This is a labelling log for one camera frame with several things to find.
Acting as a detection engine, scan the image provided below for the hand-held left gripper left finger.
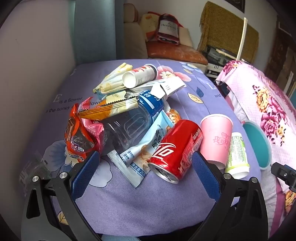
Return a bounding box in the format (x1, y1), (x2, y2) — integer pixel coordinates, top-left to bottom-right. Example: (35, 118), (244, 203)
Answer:
(21, 151), (102, 241)

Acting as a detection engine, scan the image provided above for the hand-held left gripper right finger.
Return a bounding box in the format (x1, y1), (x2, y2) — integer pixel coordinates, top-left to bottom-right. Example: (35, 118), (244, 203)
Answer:
(190, 149), (270, 241)

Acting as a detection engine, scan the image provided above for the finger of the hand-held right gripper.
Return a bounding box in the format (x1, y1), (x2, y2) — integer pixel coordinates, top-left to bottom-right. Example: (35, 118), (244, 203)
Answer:
(271, 162), (296, 194)

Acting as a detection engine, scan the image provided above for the white green plastic drink bottle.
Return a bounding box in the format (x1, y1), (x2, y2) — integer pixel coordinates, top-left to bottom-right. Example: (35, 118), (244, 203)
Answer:
(224, 132), (250, 180)

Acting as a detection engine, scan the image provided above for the red brown snack wrapper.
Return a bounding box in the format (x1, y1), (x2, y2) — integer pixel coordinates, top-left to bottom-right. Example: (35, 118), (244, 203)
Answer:
(64, 97), (96, 163)

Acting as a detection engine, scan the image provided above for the red soda can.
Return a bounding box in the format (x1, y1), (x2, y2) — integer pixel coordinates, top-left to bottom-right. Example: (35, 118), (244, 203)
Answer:
(148, 119), (204, 184)

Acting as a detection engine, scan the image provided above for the pink paper cup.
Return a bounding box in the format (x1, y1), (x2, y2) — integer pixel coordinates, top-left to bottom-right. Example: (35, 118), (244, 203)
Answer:
(200, 115), (233, 168)

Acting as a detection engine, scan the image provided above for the teal plastic bin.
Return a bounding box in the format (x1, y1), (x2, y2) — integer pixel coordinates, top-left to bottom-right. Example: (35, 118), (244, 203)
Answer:
(242, 120), (273, 171)

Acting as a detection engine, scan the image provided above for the pink snack wrapper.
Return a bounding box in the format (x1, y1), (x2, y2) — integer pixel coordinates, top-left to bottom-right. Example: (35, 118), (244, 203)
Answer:
(80, 117), (108, 154)

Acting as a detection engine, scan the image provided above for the light blue snack packet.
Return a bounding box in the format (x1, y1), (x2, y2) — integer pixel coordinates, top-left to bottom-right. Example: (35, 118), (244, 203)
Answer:
(107, 110), (175, 188)

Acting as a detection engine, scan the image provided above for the clear blue-label water bottle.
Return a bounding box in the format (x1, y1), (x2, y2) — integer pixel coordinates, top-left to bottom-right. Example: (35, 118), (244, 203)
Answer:
(102, 91), (165, 156)

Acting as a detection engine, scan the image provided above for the orange striped snack wrapper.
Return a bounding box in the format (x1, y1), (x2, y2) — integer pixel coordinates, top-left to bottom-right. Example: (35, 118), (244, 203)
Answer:
(77, 96), (139, 121)

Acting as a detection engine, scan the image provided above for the light blue drink carton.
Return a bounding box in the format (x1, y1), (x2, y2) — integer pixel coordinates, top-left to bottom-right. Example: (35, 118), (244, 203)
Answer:
(96, 89), (126, 101)

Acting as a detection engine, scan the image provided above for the white cardboard medicine box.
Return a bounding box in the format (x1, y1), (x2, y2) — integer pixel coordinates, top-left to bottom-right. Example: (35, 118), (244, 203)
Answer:
(128, 77), (185, 100)

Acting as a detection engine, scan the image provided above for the yellow white paper napkin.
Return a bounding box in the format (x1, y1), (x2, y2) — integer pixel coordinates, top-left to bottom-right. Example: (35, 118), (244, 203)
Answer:
(92, 62), (133, 94)

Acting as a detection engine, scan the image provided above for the white strawberry yogurt cup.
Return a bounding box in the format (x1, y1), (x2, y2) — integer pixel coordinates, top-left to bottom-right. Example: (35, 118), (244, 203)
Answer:
(122, 65), (158, 88)

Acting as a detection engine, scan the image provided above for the purple floral bedsheet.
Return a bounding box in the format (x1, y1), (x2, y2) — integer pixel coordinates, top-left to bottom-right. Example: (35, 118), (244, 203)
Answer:
(18, 59), (262, 234)

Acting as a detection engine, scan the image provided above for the pink floral blanket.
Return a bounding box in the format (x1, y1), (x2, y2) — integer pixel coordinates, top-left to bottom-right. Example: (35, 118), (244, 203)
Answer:
(215, 61), (296, 239)

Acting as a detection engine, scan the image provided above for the silver media player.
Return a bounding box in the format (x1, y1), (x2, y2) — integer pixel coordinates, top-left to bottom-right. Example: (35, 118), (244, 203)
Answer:
(205, 63), (225, 77)

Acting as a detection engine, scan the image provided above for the dark wooden cabinet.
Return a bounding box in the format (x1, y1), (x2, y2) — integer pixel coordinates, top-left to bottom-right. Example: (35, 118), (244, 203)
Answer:
(265, 22), (296, 98)

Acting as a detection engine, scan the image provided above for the black media player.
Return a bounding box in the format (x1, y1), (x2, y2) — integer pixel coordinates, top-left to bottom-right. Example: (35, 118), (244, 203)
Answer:
(203, 44), (242, 65)

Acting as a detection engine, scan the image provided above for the orange leather seat cushion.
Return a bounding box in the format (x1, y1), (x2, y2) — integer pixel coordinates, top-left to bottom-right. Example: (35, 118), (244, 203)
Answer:
(147, 40), (208, 65)

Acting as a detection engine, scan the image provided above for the white pole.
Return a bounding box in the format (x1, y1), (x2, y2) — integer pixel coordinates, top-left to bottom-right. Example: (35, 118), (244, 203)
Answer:
(237, 17), (248, 61)

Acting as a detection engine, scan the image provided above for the beige sofa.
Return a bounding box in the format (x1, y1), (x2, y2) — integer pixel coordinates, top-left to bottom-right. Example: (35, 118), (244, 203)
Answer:
(124, 3), (148, 59)

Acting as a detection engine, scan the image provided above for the grey blue headboard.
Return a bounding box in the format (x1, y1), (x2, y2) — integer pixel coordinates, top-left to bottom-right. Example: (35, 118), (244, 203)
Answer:
(74, 0), (124, 67)

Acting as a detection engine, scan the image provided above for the brown yellow patterned cloth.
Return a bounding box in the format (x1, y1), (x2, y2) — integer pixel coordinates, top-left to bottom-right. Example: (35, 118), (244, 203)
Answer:
(198, 1), (259, 63)

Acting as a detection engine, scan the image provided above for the red gift bag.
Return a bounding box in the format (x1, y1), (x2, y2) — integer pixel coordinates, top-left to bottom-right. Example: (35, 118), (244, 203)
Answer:
(157, 14), (181, 45)

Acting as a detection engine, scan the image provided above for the cream yellow pillow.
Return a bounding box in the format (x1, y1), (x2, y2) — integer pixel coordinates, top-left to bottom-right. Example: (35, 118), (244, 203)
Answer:
(139, 13), (193, 48)

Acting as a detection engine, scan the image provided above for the dark wall frame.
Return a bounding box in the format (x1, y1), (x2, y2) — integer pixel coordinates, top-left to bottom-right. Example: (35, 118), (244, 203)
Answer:
(228, 0), (246, 13)

